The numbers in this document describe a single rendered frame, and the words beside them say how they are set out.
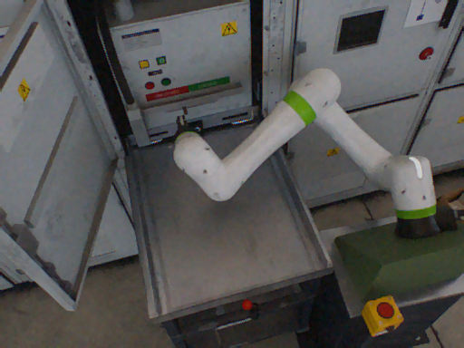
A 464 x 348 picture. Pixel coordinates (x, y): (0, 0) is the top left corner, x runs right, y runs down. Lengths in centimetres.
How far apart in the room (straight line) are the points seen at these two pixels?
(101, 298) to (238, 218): 114
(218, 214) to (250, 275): 26
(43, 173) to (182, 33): 62
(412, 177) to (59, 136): 108
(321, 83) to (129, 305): 158
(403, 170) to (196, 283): 75
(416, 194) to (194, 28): 88
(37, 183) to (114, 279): 128
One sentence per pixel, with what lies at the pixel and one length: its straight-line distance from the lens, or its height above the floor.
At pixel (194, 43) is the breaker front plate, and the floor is 127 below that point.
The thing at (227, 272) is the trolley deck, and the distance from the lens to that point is 145.
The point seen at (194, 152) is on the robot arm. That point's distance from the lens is 121.
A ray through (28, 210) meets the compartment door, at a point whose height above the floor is 124.
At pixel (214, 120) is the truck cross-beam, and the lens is 176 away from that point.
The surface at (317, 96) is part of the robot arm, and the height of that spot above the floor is 128.
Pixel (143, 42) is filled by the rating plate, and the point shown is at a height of 132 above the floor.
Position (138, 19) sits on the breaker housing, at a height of 139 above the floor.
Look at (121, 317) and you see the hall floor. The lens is 239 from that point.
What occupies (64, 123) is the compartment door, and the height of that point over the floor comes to 124.
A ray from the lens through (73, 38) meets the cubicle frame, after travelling 142.
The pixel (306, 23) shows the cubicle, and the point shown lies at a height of 131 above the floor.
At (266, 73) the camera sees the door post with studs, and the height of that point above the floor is 112.
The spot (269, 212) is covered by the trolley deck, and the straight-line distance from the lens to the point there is 155.
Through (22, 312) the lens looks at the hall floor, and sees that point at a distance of 260.
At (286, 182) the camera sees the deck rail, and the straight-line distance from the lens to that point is 162.
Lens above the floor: 218
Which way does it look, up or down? 54 degrees down
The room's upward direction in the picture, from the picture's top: 5 degrees counter-clockwise
